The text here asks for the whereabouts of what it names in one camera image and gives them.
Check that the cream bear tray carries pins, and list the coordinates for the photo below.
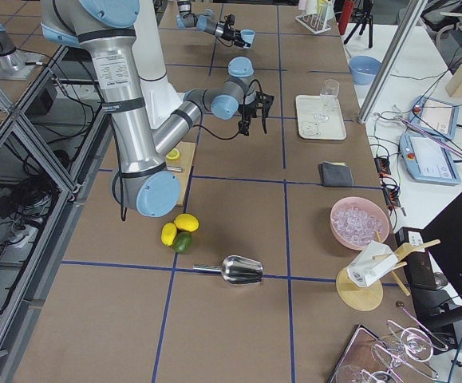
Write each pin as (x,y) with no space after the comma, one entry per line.
(308,128)

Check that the wooden cutting board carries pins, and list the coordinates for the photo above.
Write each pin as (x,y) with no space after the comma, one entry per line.
(187,150)

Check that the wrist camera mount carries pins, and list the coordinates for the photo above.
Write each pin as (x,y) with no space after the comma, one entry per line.
(229,20)
(263,103)

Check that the metal ice scoop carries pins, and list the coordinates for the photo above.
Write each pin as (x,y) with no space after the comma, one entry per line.
(236,270)

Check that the teach pendant tablet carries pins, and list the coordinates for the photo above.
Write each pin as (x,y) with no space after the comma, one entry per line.
(427,161)
(437,117)

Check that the light blue cup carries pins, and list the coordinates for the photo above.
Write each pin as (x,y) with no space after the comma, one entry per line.
(248,36)

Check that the clear wine glass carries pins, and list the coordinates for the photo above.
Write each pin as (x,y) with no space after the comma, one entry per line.
(328,95)

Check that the yellow lemon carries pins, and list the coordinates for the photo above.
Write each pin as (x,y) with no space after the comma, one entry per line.
(186,222)
(168,234)

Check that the green lime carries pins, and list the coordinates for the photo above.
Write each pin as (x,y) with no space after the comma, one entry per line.
(182,242)

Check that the aluminium frame post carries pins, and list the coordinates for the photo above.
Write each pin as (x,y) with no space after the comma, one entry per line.
(401,36)

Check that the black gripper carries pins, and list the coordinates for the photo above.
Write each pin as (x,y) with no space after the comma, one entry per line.
(248,110)
(230,33)

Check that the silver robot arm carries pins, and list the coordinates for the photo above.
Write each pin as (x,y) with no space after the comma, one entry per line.
(105,29)
(204,21)

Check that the white wire cup rack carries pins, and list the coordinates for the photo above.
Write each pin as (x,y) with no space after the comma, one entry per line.
(315,15)

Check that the red cylinder bottle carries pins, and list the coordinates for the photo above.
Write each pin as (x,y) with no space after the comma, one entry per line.
(345,15)

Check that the blue bowl with fork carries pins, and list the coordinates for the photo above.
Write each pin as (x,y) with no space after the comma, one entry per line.
(364,69)

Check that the grey folded cloth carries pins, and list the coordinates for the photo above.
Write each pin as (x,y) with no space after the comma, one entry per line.
(335,175)

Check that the pink bowl of ice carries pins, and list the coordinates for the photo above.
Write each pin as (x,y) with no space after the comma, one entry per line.
(356,221)

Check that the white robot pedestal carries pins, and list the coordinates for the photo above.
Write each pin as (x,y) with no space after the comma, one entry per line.
(160,97)

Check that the wooden stand with carton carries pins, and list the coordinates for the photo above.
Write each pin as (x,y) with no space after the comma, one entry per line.
(359,284)

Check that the lemon half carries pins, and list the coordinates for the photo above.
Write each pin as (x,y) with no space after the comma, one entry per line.
(174,154)

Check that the far teach pendant tablet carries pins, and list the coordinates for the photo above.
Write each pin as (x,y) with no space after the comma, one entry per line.
(437,117)

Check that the near teach pendant tablet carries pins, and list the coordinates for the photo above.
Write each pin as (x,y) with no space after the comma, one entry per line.
(427,161)

